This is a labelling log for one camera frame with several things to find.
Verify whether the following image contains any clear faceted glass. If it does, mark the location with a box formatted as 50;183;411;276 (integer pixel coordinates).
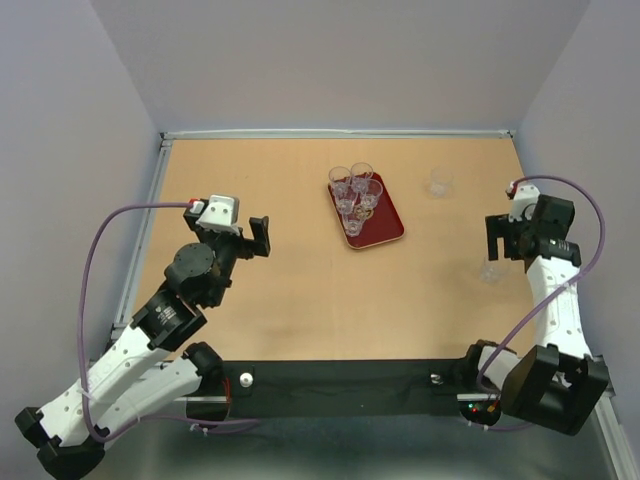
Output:
328;166;351;198

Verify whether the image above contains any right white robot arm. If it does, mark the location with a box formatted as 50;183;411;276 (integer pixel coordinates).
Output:
460;185;609;436

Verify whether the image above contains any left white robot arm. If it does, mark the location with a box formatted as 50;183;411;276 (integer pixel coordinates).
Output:
15;201;271;479

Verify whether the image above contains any red lacquer tray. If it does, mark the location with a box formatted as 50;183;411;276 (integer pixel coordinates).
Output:
326;172;405;250

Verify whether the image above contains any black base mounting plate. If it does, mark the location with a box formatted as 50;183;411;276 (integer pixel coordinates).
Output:
184;358;501;419

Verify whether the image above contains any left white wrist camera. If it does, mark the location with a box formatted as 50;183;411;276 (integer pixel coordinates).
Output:
190;194;240;235

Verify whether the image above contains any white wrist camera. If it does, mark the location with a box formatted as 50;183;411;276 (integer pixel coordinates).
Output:
190;194;240;235
506;182;540;223

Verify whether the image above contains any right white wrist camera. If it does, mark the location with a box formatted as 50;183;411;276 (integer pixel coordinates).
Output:
506;182;540;223

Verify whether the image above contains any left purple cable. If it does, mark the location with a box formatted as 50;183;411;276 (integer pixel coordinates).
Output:
78;200;261;444

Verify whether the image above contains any left aluminium side rail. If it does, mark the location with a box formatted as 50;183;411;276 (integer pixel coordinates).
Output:
79;139;174;396

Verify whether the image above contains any aluminium table edge rail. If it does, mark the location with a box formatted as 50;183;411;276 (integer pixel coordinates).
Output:
161;129;513;141

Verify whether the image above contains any right aluminium front rail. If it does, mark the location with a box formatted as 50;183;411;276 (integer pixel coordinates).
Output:
594;384;639;480

